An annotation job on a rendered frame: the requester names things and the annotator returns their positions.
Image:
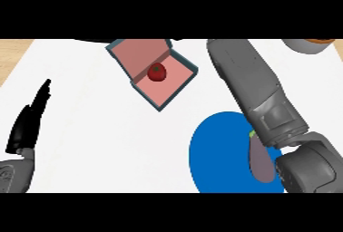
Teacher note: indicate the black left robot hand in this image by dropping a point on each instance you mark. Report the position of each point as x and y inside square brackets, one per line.
[27, 123]

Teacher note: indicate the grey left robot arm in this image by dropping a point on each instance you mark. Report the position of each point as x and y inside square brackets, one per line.
[14, 172]

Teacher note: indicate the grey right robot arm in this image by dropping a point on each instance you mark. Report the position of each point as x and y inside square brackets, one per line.
[255, 87]

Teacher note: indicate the pink cardboard box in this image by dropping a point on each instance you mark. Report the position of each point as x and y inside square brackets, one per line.
[165, 87]

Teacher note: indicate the red tomato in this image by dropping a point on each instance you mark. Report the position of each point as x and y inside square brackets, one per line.
[157, 72]

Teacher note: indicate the blue plate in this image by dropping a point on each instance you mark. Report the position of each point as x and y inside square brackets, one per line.
[219, 157]

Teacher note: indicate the black object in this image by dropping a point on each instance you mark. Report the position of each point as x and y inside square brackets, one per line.
[94, 40]

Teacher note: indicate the purple eggplant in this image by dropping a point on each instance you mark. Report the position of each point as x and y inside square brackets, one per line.
[259, 163]

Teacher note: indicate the grey bowl with orange content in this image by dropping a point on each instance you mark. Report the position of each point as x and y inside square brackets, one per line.
[304, 46]

